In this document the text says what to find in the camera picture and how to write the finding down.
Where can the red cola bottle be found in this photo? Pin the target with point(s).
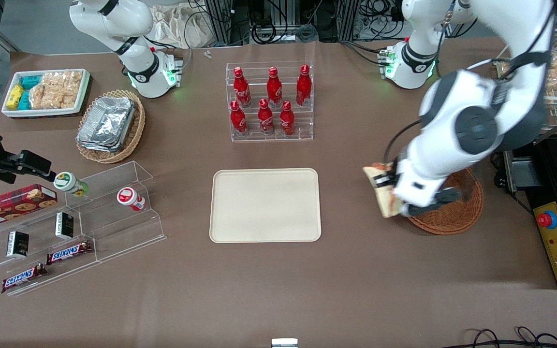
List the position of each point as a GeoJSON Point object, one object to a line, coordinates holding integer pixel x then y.
{"type": "Point", "coordinates": [303, 89]}
{"type": "Point", "coordinates": [286, 121]}
{"type": "Point", "coordinates": [242, 89]}
{"type": "Point", "coordinates": [238, 121]}
{"type": "Point", "coordinates": [274, 89]}
{"type": "Point", "coordinates": [266, 120]}

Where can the white rectangular snack tray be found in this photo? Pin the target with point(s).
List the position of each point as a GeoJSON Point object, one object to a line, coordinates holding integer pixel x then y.
{"type": "Point", "coordinates": [46, 112]}

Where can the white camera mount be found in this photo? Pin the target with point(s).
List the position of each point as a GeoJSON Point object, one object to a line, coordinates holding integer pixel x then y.
{"type": "Point", "coordinates": [284, 343]}

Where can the grey metal bracket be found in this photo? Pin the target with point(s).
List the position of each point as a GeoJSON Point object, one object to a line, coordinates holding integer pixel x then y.
{"type": "Point", "coordinates": [522, 171]}

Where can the red lid small bottle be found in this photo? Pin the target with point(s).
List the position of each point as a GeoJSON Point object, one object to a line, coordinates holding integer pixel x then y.
{"type": "Point", "coordinates": [129, 198]}

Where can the beige cloth bag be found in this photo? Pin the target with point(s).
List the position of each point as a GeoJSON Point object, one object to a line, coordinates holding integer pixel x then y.
{"type": "Point", "coordinates": [177, 26]}

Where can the clear acrylic stepped shelf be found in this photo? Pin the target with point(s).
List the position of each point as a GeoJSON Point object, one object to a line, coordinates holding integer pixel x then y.
{"type": "Point", "coordinates": [128, 232]}
{"type": "Point", "coordinates": [41, 270]}

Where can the aluminium frame rack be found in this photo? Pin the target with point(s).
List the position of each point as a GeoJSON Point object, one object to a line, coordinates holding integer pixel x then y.
{"type": "Point", "coordinates": [225, 19]}

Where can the beige plastic tray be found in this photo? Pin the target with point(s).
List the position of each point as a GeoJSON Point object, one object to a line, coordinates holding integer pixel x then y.
{"type": "Point", "coordinates": [265, 205]}

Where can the light wicker basket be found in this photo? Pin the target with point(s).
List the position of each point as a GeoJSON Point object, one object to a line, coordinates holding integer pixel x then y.
{"type": "Point", "coordinates": [133, 137]}

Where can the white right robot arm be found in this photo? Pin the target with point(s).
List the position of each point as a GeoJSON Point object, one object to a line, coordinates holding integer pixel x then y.
{"type": "Point", "coordinates": [114, 19]}

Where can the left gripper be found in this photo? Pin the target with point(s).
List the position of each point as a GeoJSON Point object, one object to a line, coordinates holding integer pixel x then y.
{"type": "Point", "coordinates": [388, 170]}

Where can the triangular sandwich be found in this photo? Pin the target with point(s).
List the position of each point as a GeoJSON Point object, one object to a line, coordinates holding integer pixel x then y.
{"type": "Point", "coordinates": [386, 205]}

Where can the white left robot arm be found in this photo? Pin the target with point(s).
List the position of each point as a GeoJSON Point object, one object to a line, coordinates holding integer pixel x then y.
{"type": "Point", "coordinates": [476, 125]}

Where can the stacked aluminium foil trays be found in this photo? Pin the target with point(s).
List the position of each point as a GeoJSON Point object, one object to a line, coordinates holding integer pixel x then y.
{"type": "Point", "coordinates": [107, 123]}

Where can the teal snack pack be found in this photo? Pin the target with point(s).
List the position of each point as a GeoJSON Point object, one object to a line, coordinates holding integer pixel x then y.
{"type": "Point", "coordinates": [31, 81]}
{"type": "Point", "coordinates": [24, 100]}

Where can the green lid small bottle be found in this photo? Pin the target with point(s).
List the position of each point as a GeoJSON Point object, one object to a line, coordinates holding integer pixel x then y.
{"type": "Point", "coordinates": [68, 182]}

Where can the brown wicker basket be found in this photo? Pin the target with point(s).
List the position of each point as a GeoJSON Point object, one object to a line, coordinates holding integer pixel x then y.
{"type": "Point", "coordinates": [457, 220]}

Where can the clear bag rice crackers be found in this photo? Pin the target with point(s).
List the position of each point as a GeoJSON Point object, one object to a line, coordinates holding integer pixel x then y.
{"type": "Point", "coordinates": [56, 89]}

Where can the red tartan cookie box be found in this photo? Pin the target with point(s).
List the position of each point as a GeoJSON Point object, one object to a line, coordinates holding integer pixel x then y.
{"type": "Point", "coordinates": [12, 205]}

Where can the small black box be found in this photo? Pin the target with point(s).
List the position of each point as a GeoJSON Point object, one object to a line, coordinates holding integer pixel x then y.
{"type": "Point", "coordinates": [18, 243]}
{"type": "Point", "coordinates": [65, 225]}

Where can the snickers chocolate bar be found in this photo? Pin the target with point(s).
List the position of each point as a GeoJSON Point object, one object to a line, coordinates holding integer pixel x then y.
{"type": "Point", "coordinates": [69, 252]}
{"type": "Point", "coordinates": [23, 277]}

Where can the yellow snack pack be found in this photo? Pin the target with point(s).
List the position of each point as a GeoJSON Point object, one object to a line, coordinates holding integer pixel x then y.
{"type": "Point", "coordinates": [15, 96]}

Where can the clear acrylic bottle rack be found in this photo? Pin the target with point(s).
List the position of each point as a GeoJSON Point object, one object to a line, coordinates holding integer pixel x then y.
{"type": "Point", "coordinates": [302, 130]}

